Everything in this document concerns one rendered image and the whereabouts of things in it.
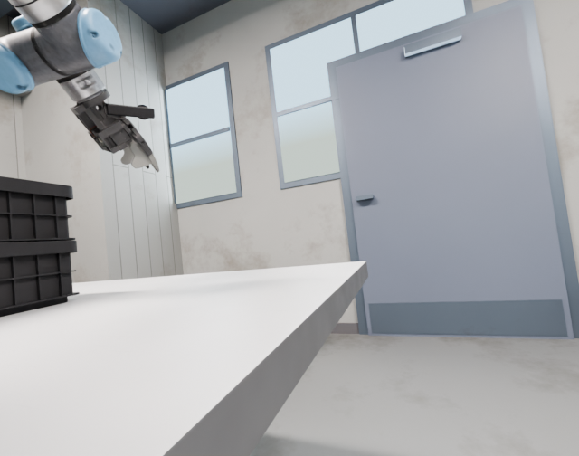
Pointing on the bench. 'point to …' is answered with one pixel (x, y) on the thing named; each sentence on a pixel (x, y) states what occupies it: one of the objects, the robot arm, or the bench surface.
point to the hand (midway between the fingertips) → (152, 165)
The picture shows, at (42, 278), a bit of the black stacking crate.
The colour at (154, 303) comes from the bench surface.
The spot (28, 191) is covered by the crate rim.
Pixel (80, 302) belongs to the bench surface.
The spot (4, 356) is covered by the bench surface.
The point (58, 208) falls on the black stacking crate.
